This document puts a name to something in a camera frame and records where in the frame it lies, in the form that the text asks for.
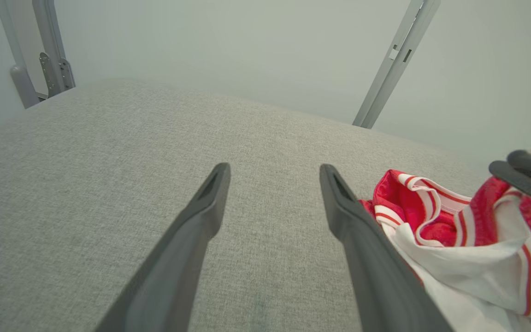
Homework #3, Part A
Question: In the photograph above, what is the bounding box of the grey post with screw plates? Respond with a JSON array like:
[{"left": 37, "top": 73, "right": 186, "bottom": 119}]
[{"left": 33, "top": 0, "right": 76, "bottom": 98}]

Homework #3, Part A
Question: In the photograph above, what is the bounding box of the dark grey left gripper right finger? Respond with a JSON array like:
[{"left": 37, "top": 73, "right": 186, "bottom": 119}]
[{"left": 319, "top": 164, "right": 453, "bottom": 332}]

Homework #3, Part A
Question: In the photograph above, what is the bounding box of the grey metal post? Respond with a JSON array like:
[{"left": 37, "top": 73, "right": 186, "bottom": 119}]
[{"left": 353, "top": 0, "right": 441, "bottom": 129}]

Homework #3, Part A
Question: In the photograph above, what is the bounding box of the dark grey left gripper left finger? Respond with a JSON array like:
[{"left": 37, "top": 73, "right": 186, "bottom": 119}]
[{"left": 95, "top": 162, "right": 231, "bottom": 332}]

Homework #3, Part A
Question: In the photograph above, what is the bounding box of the red and white jersey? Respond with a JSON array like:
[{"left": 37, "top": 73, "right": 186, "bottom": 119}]
[{"left": 360, "top": 169, "right": 531, "bottom": 332}]

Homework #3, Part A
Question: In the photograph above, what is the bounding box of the grey rounded cylinder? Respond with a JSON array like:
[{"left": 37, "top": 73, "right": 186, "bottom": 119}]
[{"left": 10, "top": 65, "right": 40, "bottom": 110}]

